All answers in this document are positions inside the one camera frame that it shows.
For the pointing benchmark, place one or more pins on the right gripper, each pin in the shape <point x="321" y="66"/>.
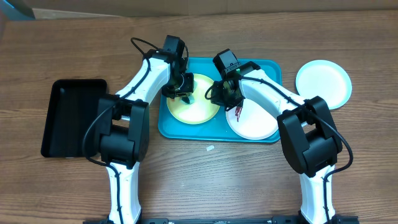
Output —
<point x="218" y="99"/>

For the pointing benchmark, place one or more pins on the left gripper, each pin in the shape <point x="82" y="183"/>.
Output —
<point x="188" y="88"/>

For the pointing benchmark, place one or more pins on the yellow-green plate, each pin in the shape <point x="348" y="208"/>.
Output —
<point x="199" y="109"/>

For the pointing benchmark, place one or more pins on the white pink plate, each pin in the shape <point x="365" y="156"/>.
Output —
<point x="253" y="123"/>

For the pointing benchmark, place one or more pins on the light blue plate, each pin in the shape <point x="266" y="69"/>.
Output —
<point x="326" y="79"/>

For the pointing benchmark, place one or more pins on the green scrubbing sponge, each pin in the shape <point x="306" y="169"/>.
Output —
<point x="188" y="100"/>

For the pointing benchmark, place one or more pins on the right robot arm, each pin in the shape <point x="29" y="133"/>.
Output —
<point x="310" y="142"/>

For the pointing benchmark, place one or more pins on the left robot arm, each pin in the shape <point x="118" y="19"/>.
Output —
<point x="121" y="128"/>

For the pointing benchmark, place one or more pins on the teal plastic tray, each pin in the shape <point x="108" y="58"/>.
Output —
<point x="217" y="128"/>

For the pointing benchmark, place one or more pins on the small white paper scrap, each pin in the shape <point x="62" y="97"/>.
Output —
<point x="209" y="148"/>

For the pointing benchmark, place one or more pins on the black rectangular bin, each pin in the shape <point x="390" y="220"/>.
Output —
<point x="72" y="108"/>

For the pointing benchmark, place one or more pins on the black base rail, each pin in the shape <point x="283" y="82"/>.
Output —
<point x="284" y="219"/>

